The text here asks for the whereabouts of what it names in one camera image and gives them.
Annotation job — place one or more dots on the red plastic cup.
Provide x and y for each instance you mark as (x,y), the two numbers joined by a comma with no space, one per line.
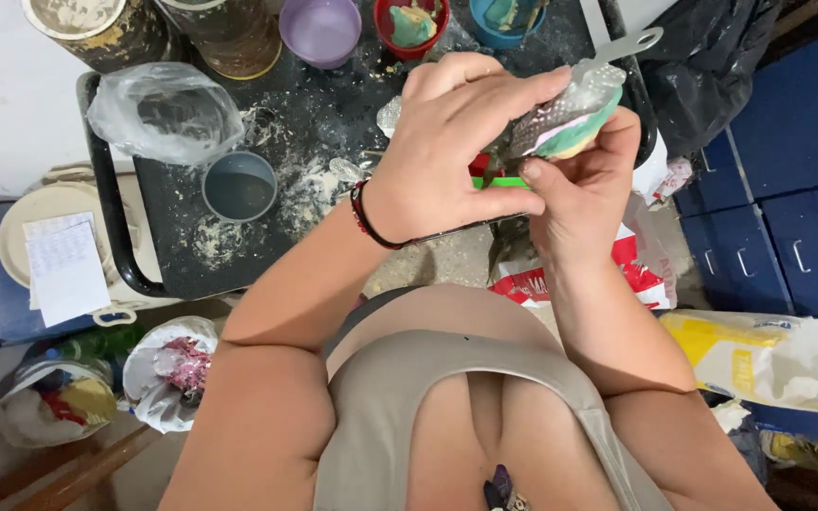
(409,28)

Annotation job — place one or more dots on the stained white paint can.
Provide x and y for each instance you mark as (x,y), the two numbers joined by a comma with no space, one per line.
(96,25)

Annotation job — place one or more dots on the red and white plastic bag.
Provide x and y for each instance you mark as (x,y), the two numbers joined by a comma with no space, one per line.
(636,273)

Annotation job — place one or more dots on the person's right hand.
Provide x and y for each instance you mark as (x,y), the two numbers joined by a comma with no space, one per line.
(579,206)

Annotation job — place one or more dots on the purple plastic cup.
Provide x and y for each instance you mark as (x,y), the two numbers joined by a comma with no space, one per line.
(320,28)

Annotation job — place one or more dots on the small clear plastic mould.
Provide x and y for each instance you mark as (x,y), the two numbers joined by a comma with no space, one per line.
(389,117)
(345,170)

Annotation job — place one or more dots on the blue plastic cup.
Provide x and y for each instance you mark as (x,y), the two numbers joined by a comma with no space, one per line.
(505,25)

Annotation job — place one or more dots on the black metal-framed table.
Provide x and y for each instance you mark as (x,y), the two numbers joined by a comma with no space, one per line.
(167,227)

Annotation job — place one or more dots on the blue drawer cabinet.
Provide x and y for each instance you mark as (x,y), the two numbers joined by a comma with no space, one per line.
(799,163)

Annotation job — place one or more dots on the wooden stick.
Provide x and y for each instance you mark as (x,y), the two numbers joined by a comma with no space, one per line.
(75,472)

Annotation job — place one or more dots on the metal spatula with hole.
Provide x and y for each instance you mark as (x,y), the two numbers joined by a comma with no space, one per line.
(625,44)

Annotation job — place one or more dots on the clear plastic bag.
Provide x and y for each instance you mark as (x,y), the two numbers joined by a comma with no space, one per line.
(160,113)

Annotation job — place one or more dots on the white note paper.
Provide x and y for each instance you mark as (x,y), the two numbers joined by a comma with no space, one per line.
(64,270)

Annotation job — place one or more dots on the small white printed bag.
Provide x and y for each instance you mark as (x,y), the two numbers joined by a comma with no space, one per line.
(661,177)

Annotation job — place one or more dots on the purple stone pendant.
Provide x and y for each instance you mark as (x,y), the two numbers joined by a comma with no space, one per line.
(501,490)

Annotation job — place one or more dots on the cream plastic bucket with lid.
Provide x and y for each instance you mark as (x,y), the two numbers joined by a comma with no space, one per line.
(15,241)

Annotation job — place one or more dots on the person's left hand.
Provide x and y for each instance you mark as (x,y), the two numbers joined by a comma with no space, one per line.
(430,156)

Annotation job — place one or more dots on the white bag with pink scraps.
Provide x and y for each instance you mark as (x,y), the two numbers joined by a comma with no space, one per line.
(167,369)

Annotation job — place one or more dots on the stained brown paint can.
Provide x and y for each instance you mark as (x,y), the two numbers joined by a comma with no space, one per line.
(231,35)

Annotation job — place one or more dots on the clear mould with coloured plaster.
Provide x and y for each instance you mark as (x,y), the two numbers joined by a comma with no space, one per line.
(572,117)

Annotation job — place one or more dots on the grey pipe cap cup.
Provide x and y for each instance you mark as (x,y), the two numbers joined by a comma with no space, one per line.
(240,188)

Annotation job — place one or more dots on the green plastic piece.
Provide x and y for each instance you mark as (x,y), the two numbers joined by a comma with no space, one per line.
(501,182)

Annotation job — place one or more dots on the clear bag of mixed waste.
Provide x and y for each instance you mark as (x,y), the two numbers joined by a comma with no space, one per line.
(54,404)

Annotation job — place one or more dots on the black rubbish bag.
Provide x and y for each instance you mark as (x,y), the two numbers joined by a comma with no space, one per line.
(700,71)

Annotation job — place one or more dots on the green glass bottle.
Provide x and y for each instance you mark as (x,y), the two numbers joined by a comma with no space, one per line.
(100,343)

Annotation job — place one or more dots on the yellow and white paper sack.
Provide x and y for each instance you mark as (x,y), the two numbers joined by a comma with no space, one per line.
(757,358)

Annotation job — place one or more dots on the beige tank top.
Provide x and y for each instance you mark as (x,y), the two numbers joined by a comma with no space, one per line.
(380,426)

